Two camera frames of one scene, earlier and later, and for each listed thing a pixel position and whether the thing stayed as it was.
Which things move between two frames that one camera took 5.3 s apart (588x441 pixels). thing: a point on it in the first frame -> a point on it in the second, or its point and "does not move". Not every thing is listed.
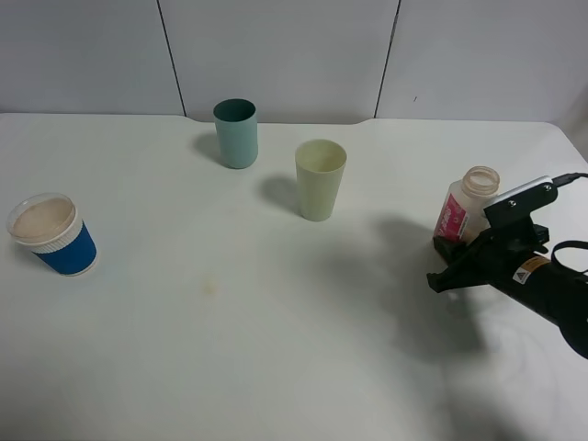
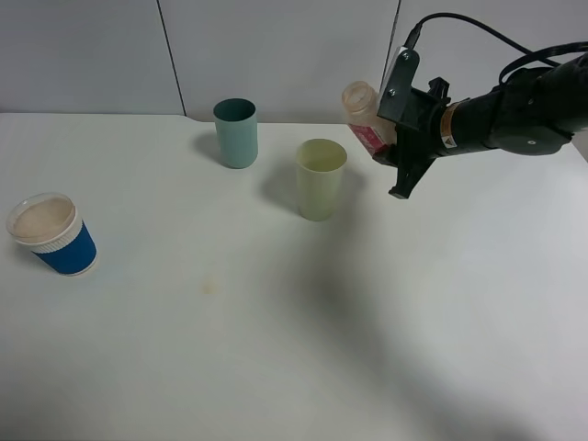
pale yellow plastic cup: x=320 y=165 does not move
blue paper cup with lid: x=47 y=224 does not move
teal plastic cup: x=236 y=124 does not move
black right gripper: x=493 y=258 -> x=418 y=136
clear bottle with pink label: x=462 y=215 -> x=364 y=118
